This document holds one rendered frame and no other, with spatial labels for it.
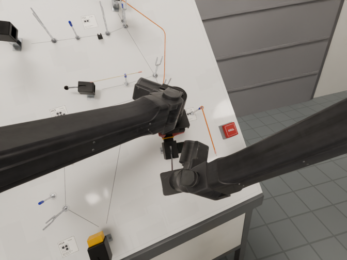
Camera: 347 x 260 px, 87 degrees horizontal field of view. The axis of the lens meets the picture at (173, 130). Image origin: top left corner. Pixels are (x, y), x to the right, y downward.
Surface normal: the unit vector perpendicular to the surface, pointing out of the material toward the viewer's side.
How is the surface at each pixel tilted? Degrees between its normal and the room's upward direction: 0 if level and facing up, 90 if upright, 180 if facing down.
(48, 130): 26
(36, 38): 53
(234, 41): 90
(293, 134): 47
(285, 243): 0
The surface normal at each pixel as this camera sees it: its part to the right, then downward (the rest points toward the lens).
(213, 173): -0.81, -0.34
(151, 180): 0.21, -0.11
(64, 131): 0.32, -0.81
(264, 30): 0.20, 0.53
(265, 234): -0.14, -0.82
